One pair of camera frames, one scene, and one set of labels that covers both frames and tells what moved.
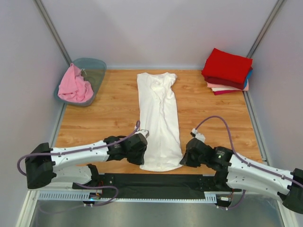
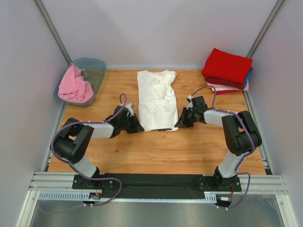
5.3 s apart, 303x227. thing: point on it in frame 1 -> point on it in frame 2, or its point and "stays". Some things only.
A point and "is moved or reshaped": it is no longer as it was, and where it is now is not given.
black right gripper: [186, 161] -> [182, 122]
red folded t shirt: [220, 65] stays
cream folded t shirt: [223, 89] stays
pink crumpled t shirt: [73, 87] stays
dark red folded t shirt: [224, 82] stays
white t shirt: [159, 118] is moved or reshaped
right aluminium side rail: [259, 139] stays
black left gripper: [140, 160] -> [137, 127]
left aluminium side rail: [58, 126] stays
